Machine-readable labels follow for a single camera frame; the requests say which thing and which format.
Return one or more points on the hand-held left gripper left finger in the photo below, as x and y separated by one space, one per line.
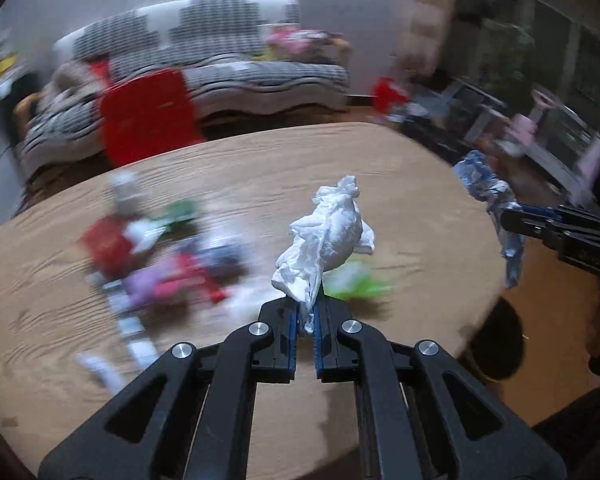
292 332

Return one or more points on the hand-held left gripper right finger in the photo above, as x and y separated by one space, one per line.
321 340

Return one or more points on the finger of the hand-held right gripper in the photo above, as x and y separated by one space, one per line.
540 222
590 255

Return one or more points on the blue white wrapper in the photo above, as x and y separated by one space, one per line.
480 180

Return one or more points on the white tissue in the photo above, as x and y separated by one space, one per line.
325 240

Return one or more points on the light green wrapper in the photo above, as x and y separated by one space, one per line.
360 285

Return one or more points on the grey rack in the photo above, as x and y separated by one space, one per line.
555 130

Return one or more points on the pink container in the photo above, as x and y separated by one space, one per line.
524 130

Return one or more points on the red wrapper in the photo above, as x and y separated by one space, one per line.
200 277

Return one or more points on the dark round object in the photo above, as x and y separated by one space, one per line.
497 340

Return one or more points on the purple pink packet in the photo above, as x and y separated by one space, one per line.
150 285

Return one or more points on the white paper strip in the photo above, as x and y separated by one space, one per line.
130 320

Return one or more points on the dark green packet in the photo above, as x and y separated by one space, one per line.
180 212

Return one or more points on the red bag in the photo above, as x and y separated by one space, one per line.
390 95

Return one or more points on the red snack packet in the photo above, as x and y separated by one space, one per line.
107 247

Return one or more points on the beige curtain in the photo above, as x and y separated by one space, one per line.
425 15

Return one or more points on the black white striped sofa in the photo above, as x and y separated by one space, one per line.
260 80

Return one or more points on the red plastic chair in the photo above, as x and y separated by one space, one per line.
145 115

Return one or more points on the pink cushion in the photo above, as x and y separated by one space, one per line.
295 42

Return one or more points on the red tray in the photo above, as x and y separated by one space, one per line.
100 71

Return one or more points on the beige jacket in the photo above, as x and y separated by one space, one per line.
70 82

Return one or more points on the yellow box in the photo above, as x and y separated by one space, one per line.
2 64

